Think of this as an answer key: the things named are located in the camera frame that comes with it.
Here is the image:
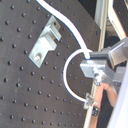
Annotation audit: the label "black perforated breadboard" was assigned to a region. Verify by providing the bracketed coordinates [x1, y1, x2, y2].
[0, 0, 101, 128]

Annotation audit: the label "white cable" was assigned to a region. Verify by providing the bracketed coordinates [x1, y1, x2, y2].
[35, 0, 93, 103]

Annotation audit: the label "white framed dark panel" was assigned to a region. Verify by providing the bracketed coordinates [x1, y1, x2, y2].
[108, 0, 128, 39]

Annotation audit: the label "small metal cable clamp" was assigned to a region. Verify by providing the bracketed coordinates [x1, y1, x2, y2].
[83, 93, 94, 109]

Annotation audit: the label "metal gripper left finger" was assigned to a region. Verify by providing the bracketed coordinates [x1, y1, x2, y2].
[80, 60, 126, 86]

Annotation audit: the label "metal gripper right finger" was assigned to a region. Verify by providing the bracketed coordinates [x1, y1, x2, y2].
[90, 37, 128, 68]

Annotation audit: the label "metal cable routing clip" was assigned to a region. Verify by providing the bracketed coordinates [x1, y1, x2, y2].
[29, 16, 61, 68]

